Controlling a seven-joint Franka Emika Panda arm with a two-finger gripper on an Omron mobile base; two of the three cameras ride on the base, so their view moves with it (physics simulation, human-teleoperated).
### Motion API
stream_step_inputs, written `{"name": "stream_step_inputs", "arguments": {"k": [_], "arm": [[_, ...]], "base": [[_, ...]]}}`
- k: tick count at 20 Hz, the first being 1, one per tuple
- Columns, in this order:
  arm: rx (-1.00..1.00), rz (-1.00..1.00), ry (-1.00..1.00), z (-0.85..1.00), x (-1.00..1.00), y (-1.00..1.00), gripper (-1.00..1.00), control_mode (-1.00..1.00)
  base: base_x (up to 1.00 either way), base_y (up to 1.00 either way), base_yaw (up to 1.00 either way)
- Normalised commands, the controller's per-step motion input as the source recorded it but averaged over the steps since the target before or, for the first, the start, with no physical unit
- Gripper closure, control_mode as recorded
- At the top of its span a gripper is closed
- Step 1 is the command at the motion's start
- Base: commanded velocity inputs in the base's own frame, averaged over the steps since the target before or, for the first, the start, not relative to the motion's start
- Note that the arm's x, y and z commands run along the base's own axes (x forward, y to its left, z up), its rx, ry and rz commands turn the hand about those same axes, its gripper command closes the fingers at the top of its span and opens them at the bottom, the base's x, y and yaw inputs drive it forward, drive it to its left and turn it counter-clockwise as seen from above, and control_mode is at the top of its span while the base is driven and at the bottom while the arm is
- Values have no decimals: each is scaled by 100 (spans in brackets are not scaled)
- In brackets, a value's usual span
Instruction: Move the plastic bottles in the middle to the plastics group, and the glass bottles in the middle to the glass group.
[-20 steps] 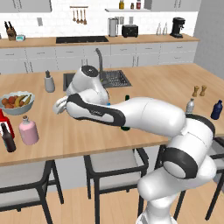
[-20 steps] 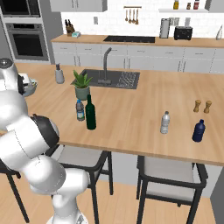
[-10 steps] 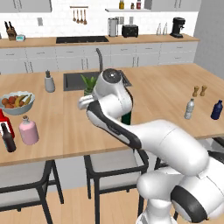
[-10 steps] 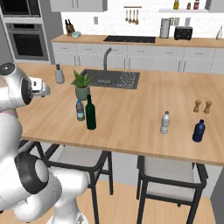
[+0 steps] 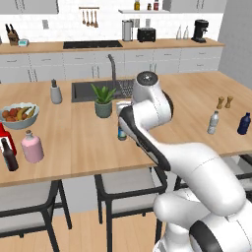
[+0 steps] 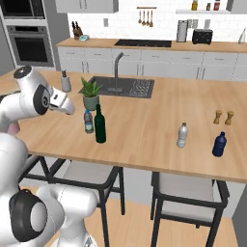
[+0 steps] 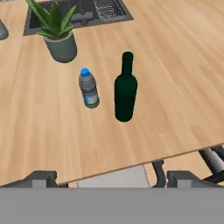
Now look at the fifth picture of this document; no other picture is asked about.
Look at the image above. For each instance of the yellow banana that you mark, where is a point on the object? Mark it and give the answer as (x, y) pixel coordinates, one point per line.
(30, 112)

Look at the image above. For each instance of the grey wall cupboard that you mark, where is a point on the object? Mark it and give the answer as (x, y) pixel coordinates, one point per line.
(29, 6)
(197, 6)

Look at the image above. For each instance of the wooden utensil rail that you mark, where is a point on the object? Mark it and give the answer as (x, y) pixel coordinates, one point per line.
(89, 16)

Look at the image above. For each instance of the dark brown glass bottle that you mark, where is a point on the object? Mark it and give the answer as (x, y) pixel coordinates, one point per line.
(10, 157)

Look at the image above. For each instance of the yellow jar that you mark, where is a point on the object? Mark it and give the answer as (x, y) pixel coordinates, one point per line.
(137, 5)

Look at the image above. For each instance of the black coffee machine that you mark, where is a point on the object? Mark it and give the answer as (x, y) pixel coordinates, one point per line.
(200, 31)

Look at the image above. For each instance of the grey soap dispenser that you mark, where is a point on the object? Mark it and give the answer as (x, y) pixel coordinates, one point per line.
(55, 93)

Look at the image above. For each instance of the black hob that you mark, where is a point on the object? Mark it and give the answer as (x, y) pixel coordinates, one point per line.
(92, 44)

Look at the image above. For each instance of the pale blue fruit bowl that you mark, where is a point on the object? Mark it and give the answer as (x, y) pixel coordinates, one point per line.
(20, 122)

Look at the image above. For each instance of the red jar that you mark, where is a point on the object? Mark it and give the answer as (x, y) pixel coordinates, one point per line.
(156, 5)

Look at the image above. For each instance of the red apple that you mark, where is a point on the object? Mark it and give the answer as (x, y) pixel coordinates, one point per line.
(13, 112)

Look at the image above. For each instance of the red bottle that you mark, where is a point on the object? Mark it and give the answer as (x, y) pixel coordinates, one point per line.
(6, 136)

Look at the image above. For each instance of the wooden knife block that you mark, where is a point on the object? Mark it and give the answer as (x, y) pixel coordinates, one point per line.
(13, 36)

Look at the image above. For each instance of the dark sink basin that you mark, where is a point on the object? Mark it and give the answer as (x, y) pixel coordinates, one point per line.
(86, 90)

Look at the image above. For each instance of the black toaster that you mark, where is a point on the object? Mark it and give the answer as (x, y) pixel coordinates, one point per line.
(146, 34)

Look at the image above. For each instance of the white wall shelf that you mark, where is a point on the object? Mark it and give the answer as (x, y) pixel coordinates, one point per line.
(143, 11)

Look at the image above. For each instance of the steel canister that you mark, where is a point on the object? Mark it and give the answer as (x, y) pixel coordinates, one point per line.
(127, 30)

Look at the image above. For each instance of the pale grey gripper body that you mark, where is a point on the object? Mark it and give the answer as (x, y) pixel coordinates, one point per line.
(122, 106)

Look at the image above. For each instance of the pink round bottle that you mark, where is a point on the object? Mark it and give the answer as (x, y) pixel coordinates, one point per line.
(32, 148)

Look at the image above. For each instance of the clear glass cruet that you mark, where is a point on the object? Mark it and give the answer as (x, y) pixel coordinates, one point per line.
(179, 33)
(186, 33)

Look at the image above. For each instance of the grey sink tap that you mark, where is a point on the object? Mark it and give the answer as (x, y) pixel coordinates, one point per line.
(113, 67)

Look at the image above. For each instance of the blue label bottle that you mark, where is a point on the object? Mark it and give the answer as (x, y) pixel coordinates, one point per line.
(121, 133)

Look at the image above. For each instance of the brown wooden shaker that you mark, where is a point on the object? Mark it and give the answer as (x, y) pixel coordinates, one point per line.
(229, 102)
(220, 103)

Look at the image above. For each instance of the grey base cupboard run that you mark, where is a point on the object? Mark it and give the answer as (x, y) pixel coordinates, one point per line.
(65, 64)

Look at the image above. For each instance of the grey wall socket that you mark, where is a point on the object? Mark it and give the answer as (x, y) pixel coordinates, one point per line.
(147, 22)
(45, 24)

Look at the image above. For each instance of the green potted plant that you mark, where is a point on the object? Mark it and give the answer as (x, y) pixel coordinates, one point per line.
(103, 100)

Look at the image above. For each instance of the small pale digital scale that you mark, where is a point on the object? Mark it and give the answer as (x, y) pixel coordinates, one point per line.
(23, 42)

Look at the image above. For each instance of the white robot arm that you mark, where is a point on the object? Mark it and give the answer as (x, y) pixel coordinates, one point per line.
(183, 164)

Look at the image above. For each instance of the small dark jar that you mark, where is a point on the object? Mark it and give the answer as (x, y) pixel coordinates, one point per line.
(149, 6)

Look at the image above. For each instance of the clear plastic bottle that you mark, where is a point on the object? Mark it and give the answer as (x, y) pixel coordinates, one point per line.
(213, 123)

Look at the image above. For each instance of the dark blue bottle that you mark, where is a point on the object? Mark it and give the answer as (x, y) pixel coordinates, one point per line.
(244, 124)

